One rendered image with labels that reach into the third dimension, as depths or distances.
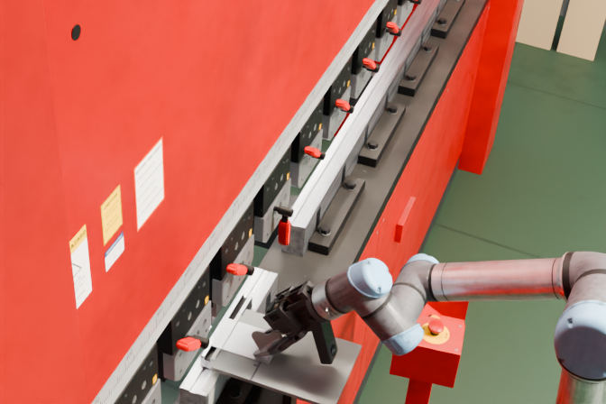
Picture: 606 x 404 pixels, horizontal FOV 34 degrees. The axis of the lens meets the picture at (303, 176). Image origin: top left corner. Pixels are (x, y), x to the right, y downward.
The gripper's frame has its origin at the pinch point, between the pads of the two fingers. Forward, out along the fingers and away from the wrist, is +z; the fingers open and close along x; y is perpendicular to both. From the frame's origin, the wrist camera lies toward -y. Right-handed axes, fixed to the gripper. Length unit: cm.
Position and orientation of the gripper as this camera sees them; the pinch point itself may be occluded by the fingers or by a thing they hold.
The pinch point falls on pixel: (266, 344)
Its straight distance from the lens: 208.4
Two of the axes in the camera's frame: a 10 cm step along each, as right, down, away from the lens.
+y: -6.7, -7.1, -2.1
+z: -6.5, 4.3, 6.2
